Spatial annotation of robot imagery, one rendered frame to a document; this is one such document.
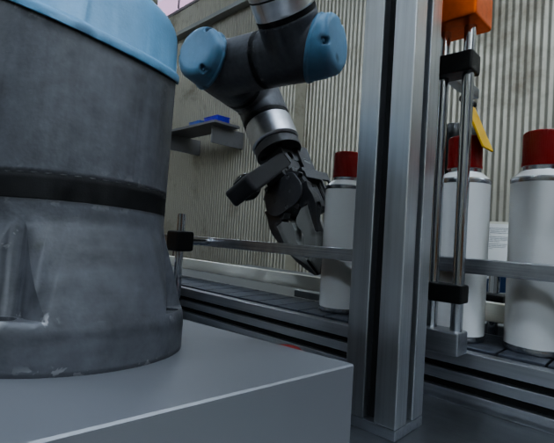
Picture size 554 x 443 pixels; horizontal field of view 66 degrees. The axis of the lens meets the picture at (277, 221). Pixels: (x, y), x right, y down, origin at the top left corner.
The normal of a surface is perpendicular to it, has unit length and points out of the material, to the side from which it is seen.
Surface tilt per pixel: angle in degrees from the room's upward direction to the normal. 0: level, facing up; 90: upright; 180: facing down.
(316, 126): 90
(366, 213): 90
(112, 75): 88
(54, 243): 70
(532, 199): 90
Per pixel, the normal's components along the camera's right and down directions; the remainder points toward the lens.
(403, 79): -0.69, -0.06
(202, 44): -0.51, -0.18
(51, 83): 0.12, -0.07
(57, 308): 0.41, -0.34
